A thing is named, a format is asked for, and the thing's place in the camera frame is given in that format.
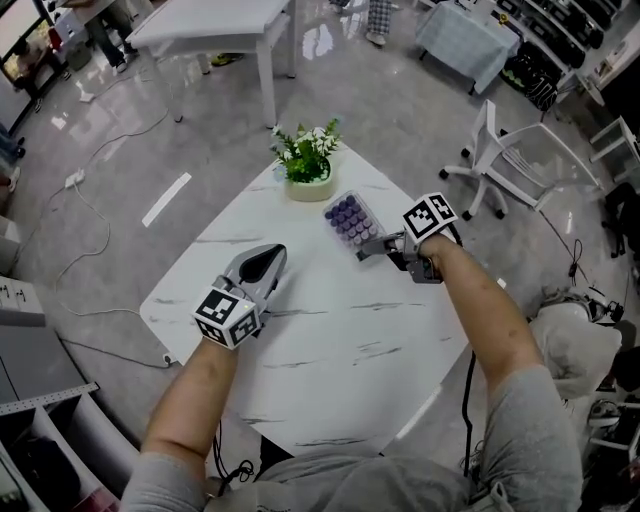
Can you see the person's left forearm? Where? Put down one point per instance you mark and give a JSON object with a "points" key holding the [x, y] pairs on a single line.
{"points": [[192, 395]]}

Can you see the white office chair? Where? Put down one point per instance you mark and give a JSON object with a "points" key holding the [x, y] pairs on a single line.
{"points": [[530, 150]]}

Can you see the person's right forearm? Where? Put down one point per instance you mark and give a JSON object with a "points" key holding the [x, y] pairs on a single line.
{"points": [[485, 310]]}

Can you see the white power strip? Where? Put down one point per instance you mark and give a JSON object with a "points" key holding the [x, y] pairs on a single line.
{"points": [[75, 178]]}

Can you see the white shelving unit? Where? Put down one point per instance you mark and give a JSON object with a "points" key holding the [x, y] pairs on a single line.
{"points": [[575, 30]]}

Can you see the black bag with white pattern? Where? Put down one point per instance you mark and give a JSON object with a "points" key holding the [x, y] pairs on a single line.
{"points": [[535, 77]]}

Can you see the white cloth bag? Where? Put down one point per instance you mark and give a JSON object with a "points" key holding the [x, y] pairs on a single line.
{"points": [[575, 345]]}

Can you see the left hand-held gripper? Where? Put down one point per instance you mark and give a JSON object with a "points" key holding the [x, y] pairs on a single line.
{"points": [[227, 315]]}

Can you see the black backpack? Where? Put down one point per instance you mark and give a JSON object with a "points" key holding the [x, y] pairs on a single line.
{"points": [[625, 215]]}

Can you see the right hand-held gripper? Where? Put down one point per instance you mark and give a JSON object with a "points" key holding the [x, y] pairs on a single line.
{"points": [[430, 217]]}

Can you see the plain white table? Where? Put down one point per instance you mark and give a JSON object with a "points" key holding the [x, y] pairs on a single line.
{"points": [[210, 25]]}

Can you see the grey storage cabinet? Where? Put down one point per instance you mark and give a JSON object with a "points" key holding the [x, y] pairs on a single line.
{"points": [[40, 380]]}

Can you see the table with pale blue cloth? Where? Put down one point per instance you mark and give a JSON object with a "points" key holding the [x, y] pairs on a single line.
{"points": [[465, 35]]}

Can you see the white frame stool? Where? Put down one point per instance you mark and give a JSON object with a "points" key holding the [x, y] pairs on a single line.
{"points": [[617, 145]]}

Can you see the calculator with purple buttons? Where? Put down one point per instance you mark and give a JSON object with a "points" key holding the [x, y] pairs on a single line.
{"points": [[350, 220]]}

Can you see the person's grey shirt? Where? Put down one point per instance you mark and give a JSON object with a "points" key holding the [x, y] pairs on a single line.
{"points": [[525, 450]]}

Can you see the white floor tape strip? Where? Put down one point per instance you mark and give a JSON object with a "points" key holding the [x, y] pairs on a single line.
{"points": [[166, 199]]}

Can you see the white marble table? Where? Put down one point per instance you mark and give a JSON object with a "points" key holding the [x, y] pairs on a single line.
{"points": [[320, 325]]}

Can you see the green plant in white pot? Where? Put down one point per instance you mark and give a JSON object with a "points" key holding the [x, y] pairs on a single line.
{"points": [[307, 170]]}

